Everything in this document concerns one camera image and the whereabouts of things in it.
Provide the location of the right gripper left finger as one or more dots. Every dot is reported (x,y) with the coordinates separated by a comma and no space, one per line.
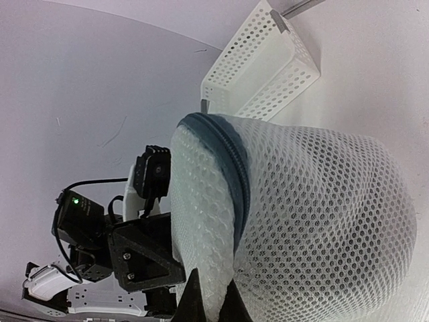
(191,308)

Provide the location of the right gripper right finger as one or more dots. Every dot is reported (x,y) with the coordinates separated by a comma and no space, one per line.
(233,309)

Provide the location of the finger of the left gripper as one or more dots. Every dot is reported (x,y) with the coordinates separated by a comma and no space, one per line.
(142,256)

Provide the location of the white mesh laundry bag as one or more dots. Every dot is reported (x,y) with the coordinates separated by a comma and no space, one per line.
(310,224)

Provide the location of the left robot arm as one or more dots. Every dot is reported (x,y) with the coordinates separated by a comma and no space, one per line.
(96,243)

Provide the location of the white perforated plastic basket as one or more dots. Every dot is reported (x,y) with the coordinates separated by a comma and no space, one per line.
(262,69)

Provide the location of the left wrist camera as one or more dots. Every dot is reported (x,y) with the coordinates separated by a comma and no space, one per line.
(152,173)

